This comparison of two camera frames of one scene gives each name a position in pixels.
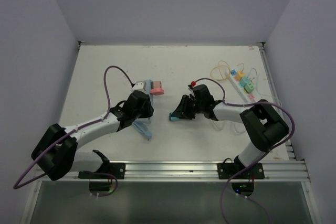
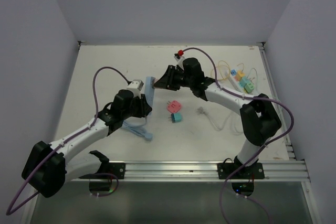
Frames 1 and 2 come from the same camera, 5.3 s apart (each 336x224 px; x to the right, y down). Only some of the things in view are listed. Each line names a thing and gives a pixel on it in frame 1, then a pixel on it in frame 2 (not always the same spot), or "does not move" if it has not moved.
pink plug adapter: (157, 92) to (174, 106)
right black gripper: (182, 111) to (167, 81)
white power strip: (250, 97) does not move
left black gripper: (148, 110) does not move
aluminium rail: (289, 170) does not move
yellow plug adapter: (239, 75) does not move
